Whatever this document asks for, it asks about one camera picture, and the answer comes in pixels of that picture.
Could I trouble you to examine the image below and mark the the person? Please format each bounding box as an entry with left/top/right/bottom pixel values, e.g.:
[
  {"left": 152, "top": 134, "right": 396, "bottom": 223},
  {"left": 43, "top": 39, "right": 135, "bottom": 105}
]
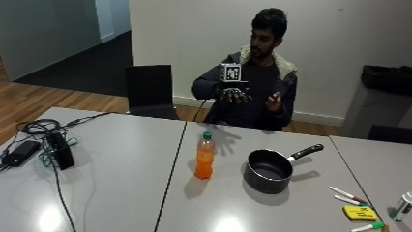
[{"left": 191, "top": 8, "right": 299, "bottom": 132}]

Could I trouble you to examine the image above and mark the white marker cube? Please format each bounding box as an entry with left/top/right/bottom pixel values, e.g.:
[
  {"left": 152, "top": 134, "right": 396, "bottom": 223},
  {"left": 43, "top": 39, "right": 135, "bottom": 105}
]
[{"left": 219, "top": 63, "right": 244, "bottom": 83}]

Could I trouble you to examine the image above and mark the black chair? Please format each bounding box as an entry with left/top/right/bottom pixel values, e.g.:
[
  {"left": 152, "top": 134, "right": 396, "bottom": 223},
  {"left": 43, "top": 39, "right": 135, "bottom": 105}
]
[{"left": 124, "top": 64, "right": 180, "bottom": 121}]

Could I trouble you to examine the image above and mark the orange soda bottle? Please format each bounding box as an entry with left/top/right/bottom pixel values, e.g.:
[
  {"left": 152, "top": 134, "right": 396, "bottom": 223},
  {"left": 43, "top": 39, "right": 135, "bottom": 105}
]
[{"left": 195, "top": 130, "right": 216, "bottom": 181}]

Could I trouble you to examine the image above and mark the black saucepan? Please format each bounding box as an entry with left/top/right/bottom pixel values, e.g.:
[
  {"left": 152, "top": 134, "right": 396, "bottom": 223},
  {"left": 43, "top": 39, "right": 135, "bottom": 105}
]
[{"left": 243, "top": 143, "right": 325, "bottom": 195}]

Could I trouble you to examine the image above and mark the grey bin with black bag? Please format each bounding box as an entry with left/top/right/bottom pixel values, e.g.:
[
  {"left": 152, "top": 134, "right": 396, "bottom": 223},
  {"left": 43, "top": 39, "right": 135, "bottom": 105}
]
[{"left": 341, "top": 64, "right": 412, "bottom": 139}]

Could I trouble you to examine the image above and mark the dark chair back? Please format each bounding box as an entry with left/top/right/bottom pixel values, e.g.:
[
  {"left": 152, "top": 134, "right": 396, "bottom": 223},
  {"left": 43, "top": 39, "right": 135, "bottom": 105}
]
[{"left": 367, "top": 125, "right": 412, "bottom": 145}]

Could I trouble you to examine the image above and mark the red capped white marker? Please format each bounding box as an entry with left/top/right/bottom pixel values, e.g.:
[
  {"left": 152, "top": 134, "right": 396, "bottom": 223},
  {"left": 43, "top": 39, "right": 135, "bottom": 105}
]
[{"left": 328, "top": 186, "right": 371, "bottom": 205}]

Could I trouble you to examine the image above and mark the green capped white marker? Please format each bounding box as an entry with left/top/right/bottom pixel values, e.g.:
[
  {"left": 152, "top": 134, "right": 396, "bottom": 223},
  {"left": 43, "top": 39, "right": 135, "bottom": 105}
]
[
  {"left": 333, "top": 194, "right": 373, "bottom": 208},
  {"left": 351, "top": 221, "right": 387, "bottom": 232}
]

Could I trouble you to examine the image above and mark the yellow sponge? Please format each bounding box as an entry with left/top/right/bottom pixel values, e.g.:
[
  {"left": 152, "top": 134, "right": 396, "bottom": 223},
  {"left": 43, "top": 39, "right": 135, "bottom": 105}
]
[{"left": 341, "top": 205, "right": 380, "bottom": 222}]

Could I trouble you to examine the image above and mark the black box device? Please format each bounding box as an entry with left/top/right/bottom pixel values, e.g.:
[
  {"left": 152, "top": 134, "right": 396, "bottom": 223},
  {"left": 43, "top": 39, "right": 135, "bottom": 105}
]
[{"left": 47, "top": 132, "right": 76, "bottom": 171}]

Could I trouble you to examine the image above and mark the white plastic bottle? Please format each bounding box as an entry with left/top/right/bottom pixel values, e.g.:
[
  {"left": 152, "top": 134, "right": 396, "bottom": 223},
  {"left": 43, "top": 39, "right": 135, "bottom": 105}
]
[{"left": 391, "top": 191, "right": 412, "bottom": 222}]

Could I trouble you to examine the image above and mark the black power adapter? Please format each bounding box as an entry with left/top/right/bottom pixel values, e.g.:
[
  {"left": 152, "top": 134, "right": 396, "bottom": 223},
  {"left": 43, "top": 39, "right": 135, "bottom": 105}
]
[{"left": 1, "top": 139, "right": 43, "bottom": 168}]

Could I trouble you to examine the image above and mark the black glove cable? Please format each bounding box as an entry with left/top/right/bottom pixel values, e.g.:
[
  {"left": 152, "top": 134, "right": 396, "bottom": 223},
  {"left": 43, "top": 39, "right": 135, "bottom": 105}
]
[{"left": 192, "top": 98, "right": 209, "bottom": 123}]

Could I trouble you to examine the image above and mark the coiled black cable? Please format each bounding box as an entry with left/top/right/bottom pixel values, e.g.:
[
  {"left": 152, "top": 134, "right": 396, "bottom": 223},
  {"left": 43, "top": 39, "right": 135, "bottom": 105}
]
[{"left": 16, "top": 111, "right": 113, "bottom": 135}]

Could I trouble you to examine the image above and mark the green cable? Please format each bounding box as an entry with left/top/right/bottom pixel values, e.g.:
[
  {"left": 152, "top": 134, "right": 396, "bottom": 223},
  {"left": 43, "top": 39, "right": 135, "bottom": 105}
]
[{"left": 37, "top": 136, "right": 80, "bottom": 168}]

